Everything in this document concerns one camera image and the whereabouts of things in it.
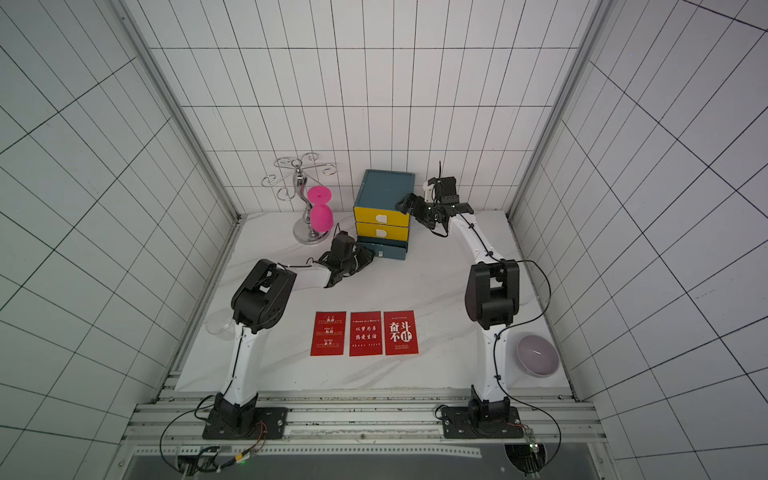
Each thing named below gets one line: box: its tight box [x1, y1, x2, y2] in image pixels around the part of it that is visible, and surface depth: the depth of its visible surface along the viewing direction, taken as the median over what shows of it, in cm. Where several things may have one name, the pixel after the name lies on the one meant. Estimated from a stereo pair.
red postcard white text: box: [310, 311, 347, 356], surface depth 90 cm
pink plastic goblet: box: [307, 185, 334, 233], surface depth 98 cm
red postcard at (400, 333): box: [383, 310, 419, 356], surface depth 89 cm
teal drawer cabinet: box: [353, 169, 415, 260], surface depth 102 cm
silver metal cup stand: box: [261, 153, 337, 245], surface depth 97 cm
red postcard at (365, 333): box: [349, 311, 383, 357], surface depth 89 cm
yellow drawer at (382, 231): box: [356, 222, 409, 241], surface depth 102 cm
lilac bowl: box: [516, 334, 560, 378], surface depth 82 cm
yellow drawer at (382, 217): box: [354, 207, 410, 227], surface depth 96 cm
